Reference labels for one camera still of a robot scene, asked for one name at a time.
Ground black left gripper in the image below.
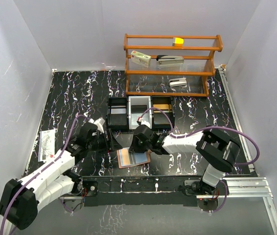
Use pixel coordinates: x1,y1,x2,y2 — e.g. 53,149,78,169
87,129,122,154

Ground pink leather card holder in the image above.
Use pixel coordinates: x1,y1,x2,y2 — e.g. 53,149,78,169
116,147,151,169

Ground black white organizer tray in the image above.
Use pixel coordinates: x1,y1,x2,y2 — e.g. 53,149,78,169
106,96,175,131

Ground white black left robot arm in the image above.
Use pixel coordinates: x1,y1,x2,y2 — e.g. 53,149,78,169
0,118,122,234

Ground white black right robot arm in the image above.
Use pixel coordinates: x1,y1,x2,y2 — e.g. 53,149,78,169
129,124,241,194

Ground gold card in holder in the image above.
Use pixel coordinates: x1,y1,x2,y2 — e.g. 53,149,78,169
120,149,131,166

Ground grey card in tray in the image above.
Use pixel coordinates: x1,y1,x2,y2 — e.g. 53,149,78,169
110,108,126,115

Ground gold card in tray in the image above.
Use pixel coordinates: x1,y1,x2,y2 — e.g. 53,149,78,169
153,104,172,113

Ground white paper label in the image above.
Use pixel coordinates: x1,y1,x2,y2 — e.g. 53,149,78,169
38,129,56,163

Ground white hole punch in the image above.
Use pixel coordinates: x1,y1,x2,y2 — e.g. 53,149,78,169
169,77,187,87

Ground orange wooden shelf rack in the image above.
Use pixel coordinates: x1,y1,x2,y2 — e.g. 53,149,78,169
123,34,223,97

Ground white staples box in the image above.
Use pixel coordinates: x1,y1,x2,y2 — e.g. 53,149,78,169
131,50,151,68

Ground grey black stapler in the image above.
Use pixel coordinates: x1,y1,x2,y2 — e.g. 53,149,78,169
156,55,184,66

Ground yellow white small box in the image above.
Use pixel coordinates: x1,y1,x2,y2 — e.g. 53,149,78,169
172,37,184,47

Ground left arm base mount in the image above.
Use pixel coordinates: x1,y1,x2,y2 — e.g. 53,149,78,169
59,180,98,215

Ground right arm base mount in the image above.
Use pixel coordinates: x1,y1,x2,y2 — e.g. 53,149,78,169
178,180,230,212

